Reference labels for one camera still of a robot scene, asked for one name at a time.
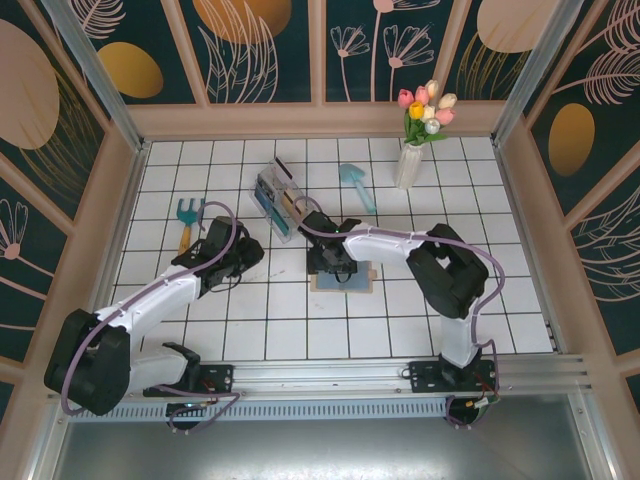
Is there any beige card holder blue lining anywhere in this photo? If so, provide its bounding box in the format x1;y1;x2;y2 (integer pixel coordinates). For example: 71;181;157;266
308;257;379;296

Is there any clear acrylic card organizer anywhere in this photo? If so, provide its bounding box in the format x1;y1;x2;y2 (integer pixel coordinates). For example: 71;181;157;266
248;157;312;246

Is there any teal card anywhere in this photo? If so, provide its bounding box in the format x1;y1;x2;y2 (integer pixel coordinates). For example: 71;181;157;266
269;209;294;240

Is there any blue card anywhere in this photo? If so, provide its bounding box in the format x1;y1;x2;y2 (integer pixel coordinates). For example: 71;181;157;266
252;182;275;212

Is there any white card with black stripe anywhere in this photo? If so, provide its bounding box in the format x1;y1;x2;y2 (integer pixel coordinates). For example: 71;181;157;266
259;158;296;187

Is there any light blue toy shovel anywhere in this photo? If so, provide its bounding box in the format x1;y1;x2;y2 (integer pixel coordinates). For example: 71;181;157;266
338;163;379;215

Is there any white ribbed vase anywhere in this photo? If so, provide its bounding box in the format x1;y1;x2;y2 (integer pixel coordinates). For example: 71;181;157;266
393;142;424;190

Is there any artificial tulip bouquet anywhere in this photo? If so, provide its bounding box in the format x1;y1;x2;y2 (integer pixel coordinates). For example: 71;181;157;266
398;78;459;147

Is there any grey metal sheet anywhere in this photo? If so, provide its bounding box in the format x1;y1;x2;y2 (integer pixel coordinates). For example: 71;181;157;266
29;394;616;480

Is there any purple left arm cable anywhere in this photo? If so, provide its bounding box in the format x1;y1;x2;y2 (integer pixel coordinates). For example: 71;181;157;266
59;200;241;436

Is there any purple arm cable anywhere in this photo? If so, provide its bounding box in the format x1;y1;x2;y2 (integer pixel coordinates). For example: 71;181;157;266
59;200;241;436
292;194;506;432

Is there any teal garden fork wooden handle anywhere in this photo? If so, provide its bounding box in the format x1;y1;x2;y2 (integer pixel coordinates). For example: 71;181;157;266
177;197;207;256

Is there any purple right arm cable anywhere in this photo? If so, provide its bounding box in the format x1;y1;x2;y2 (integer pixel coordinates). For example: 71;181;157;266
292;194;506;432

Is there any aluminium mounting rail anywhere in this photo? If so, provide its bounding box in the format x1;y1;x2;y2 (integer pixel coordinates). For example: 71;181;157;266
47;353;594;401

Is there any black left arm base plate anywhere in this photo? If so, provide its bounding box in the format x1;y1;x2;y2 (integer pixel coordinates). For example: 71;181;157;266
143;363;236;399

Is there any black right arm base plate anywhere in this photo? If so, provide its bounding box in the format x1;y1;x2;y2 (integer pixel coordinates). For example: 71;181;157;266
409;359;501;394

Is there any perforated metal cable duct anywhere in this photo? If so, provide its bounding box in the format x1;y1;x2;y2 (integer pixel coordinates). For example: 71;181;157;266
67;402;451;421

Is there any aluminium frame post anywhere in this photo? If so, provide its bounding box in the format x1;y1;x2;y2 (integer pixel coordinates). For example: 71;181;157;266
492;0;586;146
39;0;151;156

